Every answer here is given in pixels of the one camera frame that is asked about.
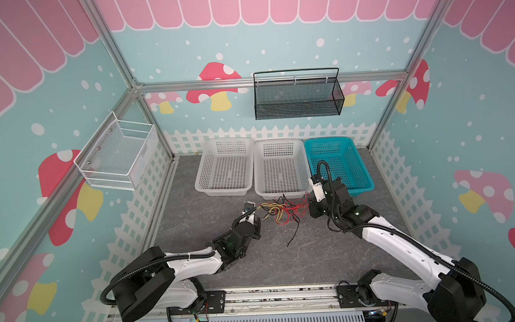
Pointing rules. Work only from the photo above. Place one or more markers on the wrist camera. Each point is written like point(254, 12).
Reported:
point(248, 208)
point(317, 187)

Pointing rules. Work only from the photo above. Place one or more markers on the white wire wall basket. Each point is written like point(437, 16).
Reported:
point(118, 154)

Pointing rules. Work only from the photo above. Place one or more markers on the middle white plastic basket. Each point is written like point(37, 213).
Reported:
point(281, 169)

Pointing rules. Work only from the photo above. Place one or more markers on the black wire mesh wall basket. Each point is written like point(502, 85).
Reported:
point(289, 94)

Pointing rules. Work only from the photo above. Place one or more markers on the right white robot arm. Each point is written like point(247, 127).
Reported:
point(449, 290)

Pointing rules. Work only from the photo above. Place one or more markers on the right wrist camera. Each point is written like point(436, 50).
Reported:
point(317, 187)

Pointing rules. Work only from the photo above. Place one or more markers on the white plastic basket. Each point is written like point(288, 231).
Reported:
point(226, 167)
point(281, 169)

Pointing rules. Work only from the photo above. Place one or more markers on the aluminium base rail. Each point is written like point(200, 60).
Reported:
point(296, 303)

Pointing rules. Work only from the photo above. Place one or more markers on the left white plastic basket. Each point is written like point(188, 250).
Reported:
point(226, 167)

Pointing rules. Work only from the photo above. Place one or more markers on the teal plastic basket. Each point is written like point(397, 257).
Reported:
point(344, 161)

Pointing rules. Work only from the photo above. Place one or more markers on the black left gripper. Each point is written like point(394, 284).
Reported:
point(256, 230)

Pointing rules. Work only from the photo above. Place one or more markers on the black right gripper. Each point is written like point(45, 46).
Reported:
point(313, 210)

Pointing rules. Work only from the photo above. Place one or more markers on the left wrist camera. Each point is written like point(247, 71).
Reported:
point(248, 208)

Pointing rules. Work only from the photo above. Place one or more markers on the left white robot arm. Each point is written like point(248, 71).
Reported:
point(157, 280)

